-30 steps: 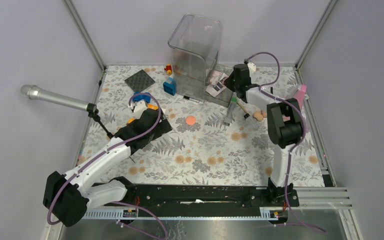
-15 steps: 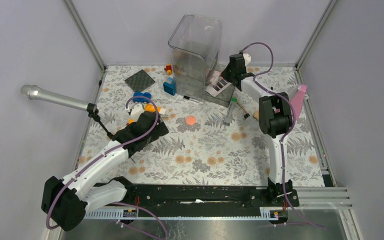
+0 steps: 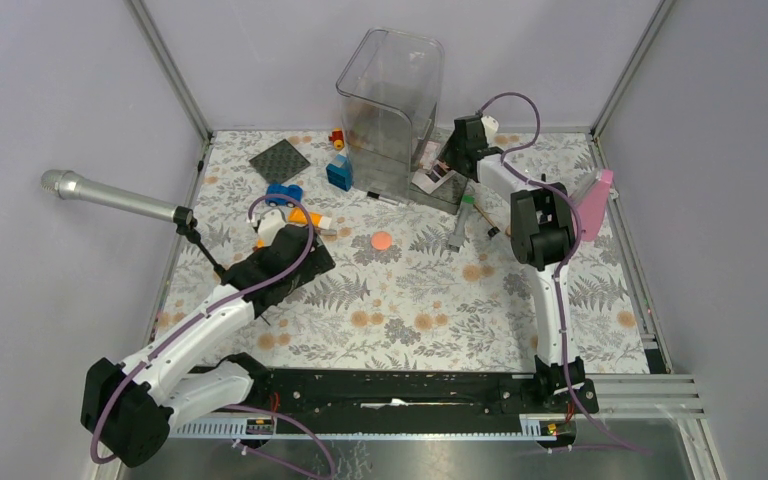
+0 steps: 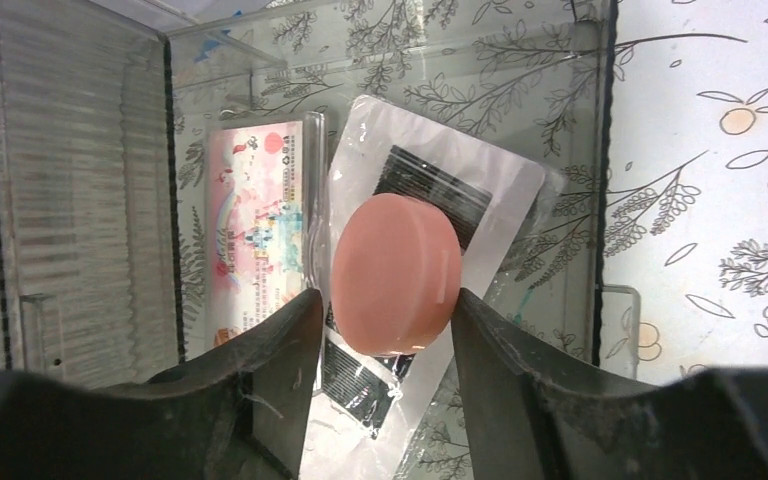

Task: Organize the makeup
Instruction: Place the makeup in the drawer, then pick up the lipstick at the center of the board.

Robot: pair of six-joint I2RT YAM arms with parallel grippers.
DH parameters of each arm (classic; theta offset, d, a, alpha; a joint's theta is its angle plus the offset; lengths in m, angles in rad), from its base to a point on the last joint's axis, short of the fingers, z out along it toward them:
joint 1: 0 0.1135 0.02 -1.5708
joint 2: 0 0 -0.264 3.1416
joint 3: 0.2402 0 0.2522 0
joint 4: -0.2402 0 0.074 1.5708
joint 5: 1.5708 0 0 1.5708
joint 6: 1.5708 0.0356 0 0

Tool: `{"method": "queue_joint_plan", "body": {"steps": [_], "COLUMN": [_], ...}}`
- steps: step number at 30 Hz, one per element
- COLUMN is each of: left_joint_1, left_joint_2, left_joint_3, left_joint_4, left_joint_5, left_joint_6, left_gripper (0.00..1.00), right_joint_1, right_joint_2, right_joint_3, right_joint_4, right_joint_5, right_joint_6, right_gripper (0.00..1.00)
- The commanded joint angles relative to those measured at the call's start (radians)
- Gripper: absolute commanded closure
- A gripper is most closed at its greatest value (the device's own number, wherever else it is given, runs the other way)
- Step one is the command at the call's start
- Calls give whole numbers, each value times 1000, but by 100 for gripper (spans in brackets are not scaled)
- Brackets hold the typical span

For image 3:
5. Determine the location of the white eyelash card packet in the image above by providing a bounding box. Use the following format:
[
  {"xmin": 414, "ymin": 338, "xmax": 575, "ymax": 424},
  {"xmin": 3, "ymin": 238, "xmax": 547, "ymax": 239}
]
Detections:
[{"xmin": 412, "ymin": 170, "xmax": 449, "ymax": 194}]

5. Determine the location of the pink stand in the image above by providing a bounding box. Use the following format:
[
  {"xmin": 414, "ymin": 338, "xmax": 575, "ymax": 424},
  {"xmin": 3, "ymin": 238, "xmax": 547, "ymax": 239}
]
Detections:
[{"xmin": 572, "ymin": 169, "xmax": 614, "ymax": 242}]

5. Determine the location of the dark grey building plate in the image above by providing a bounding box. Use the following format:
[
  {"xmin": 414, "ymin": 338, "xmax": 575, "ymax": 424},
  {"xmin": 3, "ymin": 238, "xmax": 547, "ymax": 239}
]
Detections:
[{"xmin": 249, "ymin": 139, "xmax": 311, "ymax": 185}]

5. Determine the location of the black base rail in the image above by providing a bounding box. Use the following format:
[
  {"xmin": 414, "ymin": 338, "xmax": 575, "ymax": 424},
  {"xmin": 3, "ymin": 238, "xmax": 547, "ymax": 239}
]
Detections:
[{"xmin": 208, "ymin": 364, "xmax": 601, "ymax": 435}]

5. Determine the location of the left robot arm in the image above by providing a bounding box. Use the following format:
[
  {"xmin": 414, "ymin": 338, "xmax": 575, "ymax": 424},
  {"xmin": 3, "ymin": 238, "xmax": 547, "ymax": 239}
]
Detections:
[{"xmin": 80, "ymin": 211, "xmax": 334, "ymax": 467}]

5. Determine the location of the grey square tube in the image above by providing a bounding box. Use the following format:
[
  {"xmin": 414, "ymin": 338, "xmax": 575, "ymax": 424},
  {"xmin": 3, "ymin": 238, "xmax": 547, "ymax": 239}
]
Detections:
[{"xmin": 447, "ymin": 195, "xmax": 475, "ymax": 253}]

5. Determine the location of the orange round sponge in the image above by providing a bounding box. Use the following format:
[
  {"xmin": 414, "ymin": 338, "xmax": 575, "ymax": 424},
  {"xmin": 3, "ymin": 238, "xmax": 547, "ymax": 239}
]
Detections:
[{"xmin": 370, "ymin": 231, "xmax": 393, "ymax": 251}]

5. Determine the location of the beige foundation tube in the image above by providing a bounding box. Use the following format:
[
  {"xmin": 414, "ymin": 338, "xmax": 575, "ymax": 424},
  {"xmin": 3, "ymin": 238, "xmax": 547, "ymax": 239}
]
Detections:
[{"xmin": 428, "ymin": 164, "xmax": 455, "ymax": 182}]

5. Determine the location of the blue toy block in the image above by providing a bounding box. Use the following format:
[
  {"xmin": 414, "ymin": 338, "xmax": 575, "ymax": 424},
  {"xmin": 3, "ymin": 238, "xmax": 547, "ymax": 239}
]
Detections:
[{"xmin": 326, "ymin": 154, "xmax": 353, "ymax": 192}]

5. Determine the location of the clear acrylic organizer box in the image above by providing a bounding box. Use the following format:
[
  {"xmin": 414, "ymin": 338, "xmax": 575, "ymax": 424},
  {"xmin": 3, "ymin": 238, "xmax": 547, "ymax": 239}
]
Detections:
[{"xmin": 336, "ymin": 27, "xmax": 465, "ymax": 214}]

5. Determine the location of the silver microphone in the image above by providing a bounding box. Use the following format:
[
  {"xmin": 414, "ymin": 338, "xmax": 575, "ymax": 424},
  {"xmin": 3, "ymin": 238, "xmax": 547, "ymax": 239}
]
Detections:
[{"xmin": 40, "ymin": 169, "xmax": 197, "ymax": 227}]

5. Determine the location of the red yellow toy piece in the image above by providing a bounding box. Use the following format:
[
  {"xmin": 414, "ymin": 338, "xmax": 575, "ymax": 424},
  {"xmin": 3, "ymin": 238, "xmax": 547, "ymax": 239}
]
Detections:
[{"xmin": 328, "ymin": 128, "xmax": 345, "ymax": 151}]

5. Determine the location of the blue toy car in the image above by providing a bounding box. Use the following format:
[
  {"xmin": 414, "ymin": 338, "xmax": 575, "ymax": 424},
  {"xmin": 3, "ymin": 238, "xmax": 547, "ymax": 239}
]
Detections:
[{"xmin": 266, "ymin": 183, "xmax": 304, "ymax": 208}]

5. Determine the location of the orange cream tube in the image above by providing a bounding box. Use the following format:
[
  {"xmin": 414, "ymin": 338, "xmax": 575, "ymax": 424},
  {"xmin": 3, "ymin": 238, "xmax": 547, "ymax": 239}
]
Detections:
[{"xmin": 287, "ymin": 207, "xmax": 333, "ymax": 230}]

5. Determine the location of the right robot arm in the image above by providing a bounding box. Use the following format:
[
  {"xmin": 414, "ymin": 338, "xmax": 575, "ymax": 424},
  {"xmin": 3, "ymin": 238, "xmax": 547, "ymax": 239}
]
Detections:
[{"xmin": 440, "ymin": 113, "xmax": 598, "ymax": 416}]

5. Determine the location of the clear pink nail box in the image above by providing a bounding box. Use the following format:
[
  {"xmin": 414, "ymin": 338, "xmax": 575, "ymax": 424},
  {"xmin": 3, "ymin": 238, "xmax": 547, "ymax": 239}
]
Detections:
[{"xmin": 418, "ymin": 140, "xmax": 443, "ymax": 172}]

